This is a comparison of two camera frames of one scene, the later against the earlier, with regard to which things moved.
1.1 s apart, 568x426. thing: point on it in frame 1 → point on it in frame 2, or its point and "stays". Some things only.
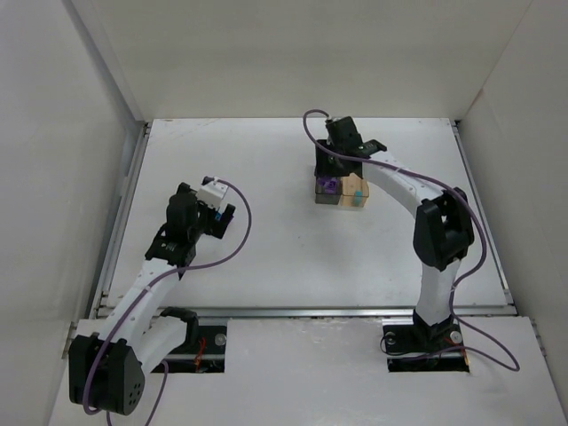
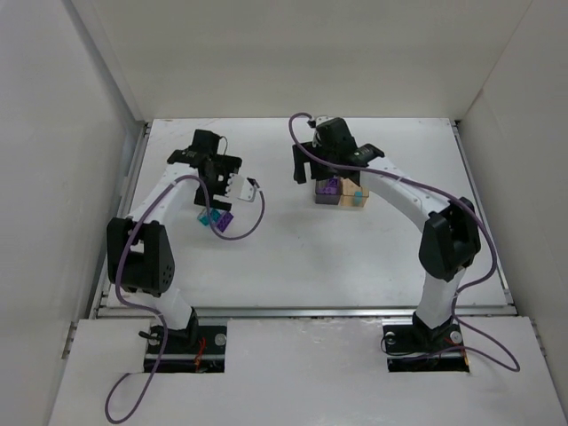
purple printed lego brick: [331, 185] stays
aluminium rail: [318, 313] stays
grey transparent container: [328, 190] stays
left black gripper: [222, 217] → [212, 186]
